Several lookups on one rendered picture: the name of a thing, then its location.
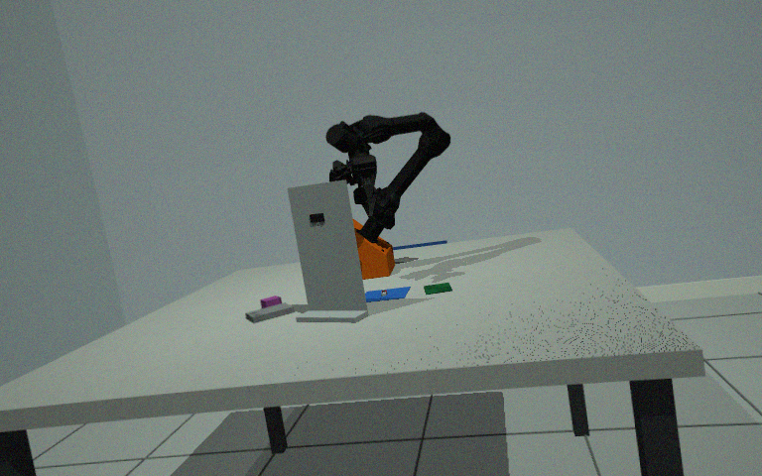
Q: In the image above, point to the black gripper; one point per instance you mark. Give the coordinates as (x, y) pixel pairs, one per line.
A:
(364, 171)

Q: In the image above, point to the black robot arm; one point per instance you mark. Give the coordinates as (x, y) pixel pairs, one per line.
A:
(354, 139)

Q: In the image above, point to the small purple block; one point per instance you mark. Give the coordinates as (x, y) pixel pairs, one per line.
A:
(269, 301)

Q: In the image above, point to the green flat rectangle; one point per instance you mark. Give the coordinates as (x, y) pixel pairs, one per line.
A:
(438, 288)

